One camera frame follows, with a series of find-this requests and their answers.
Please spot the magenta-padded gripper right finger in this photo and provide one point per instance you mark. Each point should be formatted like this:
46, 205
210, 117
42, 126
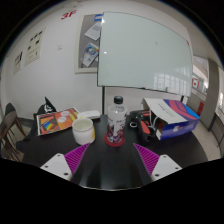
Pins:
165, 166

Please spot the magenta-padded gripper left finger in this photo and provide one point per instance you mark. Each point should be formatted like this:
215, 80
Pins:
58, 165

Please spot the clear bottle with white label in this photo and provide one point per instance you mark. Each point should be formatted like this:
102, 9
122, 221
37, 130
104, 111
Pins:
116, 121

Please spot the white mug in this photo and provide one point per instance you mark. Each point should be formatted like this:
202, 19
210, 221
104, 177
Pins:
83, 131

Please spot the colourful printed book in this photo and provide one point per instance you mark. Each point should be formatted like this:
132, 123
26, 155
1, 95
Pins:
56, 121

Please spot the black and red tool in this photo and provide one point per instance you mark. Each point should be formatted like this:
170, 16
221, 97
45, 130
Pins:
143, 125

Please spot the flat round red coaster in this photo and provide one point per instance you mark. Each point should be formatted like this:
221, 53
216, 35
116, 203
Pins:
114, 142

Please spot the small black flag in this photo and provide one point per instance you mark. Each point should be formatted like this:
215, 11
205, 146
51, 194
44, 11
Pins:
46, 107

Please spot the small white box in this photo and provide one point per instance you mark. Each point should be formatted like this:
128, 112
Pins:
89, 114

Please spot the dark wooden chair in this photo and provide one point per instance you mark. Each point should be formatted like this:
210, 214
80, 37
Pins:
10, 123

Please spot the red hanging sign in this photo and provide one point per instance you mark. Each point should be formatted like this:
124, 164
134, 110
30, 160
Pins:
195, 82

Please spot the glass whiteboard on stand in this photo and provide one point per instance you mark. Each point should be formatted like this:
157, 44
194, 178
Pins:
143, 50

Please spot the grey pin board with papers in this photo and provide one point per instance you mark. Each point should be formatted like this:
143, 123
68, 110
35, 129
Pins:
86, 43

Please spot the small white wall poster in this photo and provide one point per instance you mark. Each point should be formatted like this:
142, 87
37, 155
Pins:
17, 62

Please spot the large white wall poster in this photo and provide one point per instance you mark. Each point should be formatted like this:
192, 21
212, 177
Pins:
34, 46

